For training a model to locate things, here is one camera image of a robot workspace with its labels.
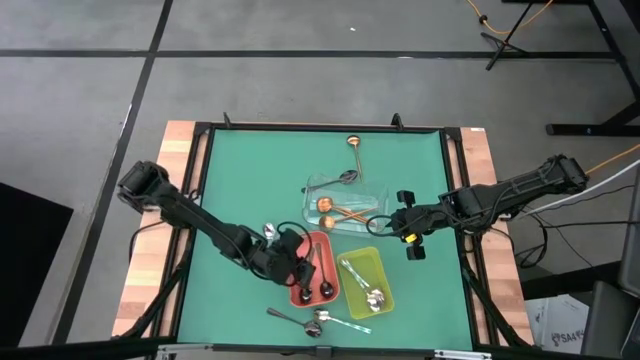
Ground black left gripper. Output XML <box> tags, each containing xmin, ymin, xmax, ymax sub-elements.
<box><xmin>258</xmin><ymin>227</ymin><xmax>318</xmax><ymax>292</ymax></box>

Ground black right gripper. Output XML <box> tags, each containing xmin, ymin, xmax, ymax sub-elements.
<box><xmin>389</xmin><ymin>188</ymin><xmax>444</xmax><ymax>262</ymax></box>

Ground gold spoon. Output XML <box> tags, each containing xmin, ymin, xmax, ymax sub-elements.
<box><xmin>316</xmin><ymin>196</ymin><xmax>371</xmax><ymax>225</ymax></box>
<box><xmin>346</xmin><ymin>134</ymin><xmax>364</xmax><ymax>182</ymax></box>
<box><xmin>319</xmin><ymin>207</ymin><xmax>380</xmax><ymax>232</ymax></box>

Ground orange plastic bin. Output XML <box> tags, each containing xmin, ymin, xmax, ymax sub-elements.
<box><xmin>289</xmin><ymin>230</ymin><xmax>342</xmax><ymax>308</ymax></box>

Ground yellow plastic bin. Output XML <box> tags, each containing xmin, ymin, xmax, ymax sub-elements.
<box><xmin>335</xmin><ymin>245</ymin><xmax>396</xmax><ymax>321</ymax></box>

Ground clear plastic container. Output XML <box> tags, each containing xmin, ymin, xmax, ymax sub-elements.
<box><xmin>300</xmin><ymin>172</ymin><xmax>391</xmax><ymax>238</ymax></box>

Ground green table mat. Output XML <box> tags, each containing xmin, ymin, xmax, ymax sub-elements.
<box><xmin>177</xmin><ymin>128</ymin><xmax>474</xmax><ymax>351</ymax></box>

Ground white cardboard box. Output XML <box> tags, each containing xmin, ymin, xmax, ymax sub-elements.
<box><xmin>523</xmin><ymin>293</ymin><xmax>591</xmax><ymax>355</ymax></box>

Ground black tripod stand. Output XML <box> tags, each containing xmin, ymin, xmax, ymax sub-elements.
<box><xmin>479</xmin><ymin>0</ymin><xmax>535</xmax><ymax>71</ymax></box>

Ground grey chair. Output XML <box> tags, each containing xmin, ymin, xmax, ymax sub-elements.
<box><xmin>579</xmin><ymin>167</ymin><xmax>640</xmax><ymax>359</ymax></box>

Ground black floor mat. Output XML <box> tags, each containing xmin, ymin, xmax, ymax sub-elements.
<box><xmin>0</xmin><ymin>182</ymin><xmax>75</xmax><ymax>349</ymax></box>

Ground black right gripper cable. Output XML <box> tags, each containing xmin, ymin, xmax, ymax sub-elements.
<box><xmin>366</xmin><ymin>213</ymin><xmax>401</xmax><ymax>238</ymax></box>

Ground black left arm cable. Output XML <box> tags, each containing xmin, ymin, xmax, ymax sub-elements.
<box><xmin>276</xmin><ymin>220</ymin><xmax>308</xmax><ymax>261</ymax></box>

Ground black table frame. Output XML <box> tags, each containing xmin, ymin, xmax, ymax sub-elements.
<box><xmin>112</xmin><ymin>112</ymin><xmax>539</xmax><ymax>360</ymax></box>

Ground black floor cables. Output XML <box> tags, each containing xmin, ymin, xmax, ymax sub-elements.
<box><xmin>514</xmin><ymin>184</ymin><xmax>640</xmax><ymax>269</ymax></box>

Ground black desk frame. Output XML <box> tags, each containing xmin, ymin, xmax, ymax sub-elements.
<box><xmin>544</xmin><ymin>0</ymin><xmax>640</xmax><ymax>138</ymax></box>

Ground orange extension cable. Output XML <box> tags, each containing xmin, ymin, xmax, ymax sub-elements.
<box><xmin>584</xmin><ymin>143</ymin><xmax>640</xmax><ymax>176</ymax></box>
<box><xmin>464</xmin><ymin>0</ymin><xmax>556</xmax><ymax>36</ymax></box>

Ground white floor cable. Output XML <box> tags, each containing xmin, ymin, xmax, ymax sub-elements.
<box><xmin>514</xmin><ymin>158</ymin><xmax>640</xmax><ymax>219</ymax></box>

